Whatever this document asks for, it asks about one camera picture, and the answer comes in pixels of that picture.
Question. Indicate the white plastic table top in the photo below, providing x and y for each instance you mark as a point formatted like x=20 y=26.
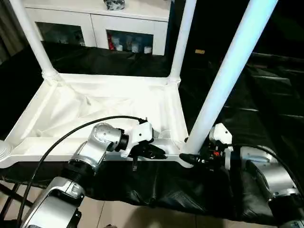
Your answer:
x=107 y=95

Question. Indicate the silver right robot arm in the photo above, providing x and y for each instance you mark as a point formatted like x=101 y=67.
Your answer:
x=278 y=175

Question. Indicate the black table mat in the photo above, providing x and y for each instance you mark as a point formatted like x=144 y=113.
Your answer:
x=190 y=187

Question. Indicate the small yellow tag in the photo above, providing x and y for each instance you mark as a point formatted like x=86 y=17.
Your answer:
x=200 y=51

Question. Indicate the black long bar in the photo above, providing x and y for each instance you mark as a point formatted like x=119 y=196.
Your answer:
x=278 y=55

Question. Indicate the white glass-door cabinet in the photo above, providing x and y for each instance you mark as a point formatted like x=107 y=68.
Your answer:
x=98 y=31

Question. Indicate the black white patterned ornament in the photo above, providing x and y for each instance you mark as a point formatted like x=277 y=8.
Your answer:
x=114 y=4

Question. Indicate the grey curtain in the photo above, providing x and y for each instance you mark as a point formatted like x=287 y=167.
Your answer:
x=9 y=35

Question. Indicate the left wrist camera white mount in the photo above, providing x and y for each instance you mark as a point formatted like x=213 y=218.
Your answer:
x=142 y=133

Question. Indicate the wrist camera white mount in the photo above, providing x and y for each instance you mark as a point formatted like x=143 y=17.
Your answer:
x=142 y=133
x=222 y=134

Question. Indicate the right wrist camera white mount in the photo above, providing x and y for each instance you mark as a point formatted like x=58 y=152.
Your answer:
x=222 y=134

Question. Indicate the black folding table frame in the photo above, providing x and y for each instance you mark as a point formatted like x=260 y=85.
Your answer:
x=9 y=192

